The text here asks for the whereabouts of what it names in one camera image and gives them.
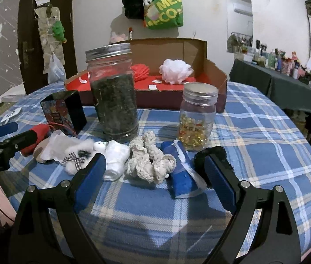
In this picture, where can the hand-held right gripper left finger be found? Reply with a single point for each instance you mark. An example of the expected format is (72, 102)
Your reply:
(92, 178)

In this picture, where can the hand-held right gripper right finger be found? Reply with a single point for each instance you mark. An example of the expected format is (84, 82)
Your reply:
(218, 181)

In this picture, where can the red plush ball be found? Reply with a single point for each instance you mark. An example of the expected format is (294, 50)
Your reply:
(41, 132)

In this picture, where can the beige oval sponge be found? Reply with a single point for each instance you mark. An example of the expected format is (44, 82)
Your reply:
(41, 151)

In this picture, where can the white sock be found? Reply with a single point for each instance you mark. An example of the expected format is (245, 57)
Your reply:
(115, 156)

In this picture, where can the white plush plaid bow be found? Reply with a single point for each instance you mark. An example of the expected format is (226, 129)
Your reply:
(85, 144)

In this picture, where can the blue cloth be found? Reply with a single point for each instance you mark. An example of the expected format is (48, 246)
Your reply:
(181, 181)

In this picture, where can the cream knitted scrunchie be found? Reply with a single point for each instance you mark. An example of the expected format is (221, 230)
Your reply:
(144, 165)

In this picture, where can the cardboard box red lining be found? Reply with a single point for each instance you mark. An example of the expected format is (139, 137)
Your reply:
(172, 49)

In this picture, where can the white charging device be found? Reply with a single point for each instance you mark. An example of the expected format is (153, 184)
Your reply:
(12, 114)

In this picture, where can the blue plaid tablecloth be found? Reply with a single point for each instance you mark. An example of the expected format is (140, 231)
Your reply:
(254, 143)

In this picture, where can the black box printed side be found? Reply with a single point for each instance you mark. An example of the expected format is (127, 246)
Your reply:
(75, 107)

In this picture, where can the small jar yellow capsules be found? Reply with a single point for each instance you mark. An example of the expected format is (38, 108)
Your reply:
(198, 115)

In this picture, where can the white plastic bag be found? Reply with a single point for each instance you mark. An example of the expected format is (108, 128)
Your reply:
(55, 71)

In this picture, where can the clear hanging pocket organizer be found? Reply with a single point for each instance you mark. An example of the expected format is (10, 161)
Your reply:
(44, 33)

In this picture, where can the dark brown door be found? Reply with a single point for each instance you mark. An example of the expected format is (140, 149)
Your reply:
(26, 19)

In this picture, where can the green dinosaur plush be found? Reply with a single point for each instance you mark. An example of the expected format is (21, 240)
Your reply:
(58, 30)

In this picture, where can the dark green covered table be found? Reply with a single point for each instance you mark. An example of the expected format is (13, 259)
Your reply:
(282, 88)

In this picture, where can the coral mesh bath pouf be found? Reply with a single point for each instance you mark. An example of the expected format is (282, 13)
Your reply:
(141, 73)

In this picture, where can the white mesh bath pouf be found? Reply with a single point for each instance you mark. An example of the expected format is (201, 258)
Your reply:
(176, 70)

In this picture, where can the row of cosmetic bottles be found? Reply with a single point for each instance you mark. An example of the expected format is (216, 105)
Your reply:
(282, 60)

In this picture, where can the pink plush toy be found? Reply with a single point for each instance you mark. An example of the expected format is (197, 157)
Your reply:
(117, 36)

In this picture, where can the green tote bag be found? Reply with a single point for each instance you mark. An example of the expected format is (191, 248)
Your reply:
(166, 13)

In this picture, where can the black hanging bag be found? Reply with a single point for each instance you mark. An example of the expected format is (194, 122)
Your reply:
(132, 2)

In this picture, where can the small panda plush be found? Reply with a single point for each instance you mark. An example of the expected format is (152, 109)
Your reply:
(147, 1)

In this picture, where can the wall mirror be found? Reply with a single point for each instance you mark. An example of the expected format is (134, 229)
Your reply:
(238, 27)

